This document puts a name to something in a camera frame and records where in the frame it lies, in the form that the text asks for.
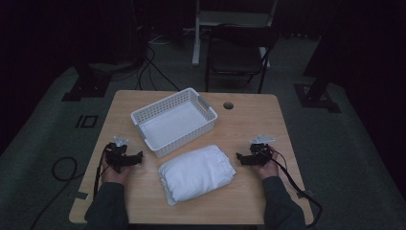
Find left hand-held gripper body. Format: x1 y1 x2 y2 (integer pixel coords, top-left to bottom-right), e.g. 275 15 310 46
104 136 131 174

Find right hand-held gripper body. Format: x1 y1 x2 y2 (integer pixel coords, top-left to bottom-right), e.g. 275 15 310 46
249 133 276 167

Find white plastic basket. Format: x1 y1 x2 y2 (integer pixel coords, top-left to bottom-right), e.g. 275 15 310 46
130 87 219 159

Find white cloth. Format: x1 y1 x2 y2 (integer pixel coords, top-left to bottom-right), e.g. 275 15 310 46
158 144 237 206

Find person's right hand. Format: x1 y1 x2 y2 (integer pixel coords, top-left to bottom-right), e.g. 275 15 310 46
258 158 281 180

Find person's left hand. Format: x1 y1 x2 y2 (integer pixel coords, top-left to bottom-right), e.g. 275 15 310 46
101 159 132 186

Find black folding chair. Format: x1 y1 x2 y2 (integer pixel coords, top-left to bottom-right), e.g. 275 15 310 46
204 24 281 94

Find left hand-held gripper cable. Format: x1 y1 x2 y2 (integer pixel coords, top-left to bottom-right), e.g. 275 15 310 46
93 145 111 197

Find hand-held gripper cable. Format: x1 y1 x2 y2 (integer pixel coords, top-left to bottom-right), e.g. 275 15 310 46
267 145 324 228
93 145 111 197

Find right hand-held gripper cable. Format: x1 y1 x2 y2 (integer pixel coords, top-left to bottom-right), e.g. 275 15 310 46
267 145 324 228

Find black looped floor cable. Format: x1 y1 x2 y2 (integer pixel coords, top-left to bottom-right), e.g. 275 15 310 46
30 156 85 230

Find black stand with base plate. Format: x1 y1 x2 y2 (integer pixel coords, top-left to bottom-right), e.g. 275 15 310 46
293 0 342 113
61 61 113 103

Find black floor cables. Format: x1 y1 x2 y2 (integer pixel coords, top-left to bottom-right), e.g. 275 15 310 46
137 44 181 92

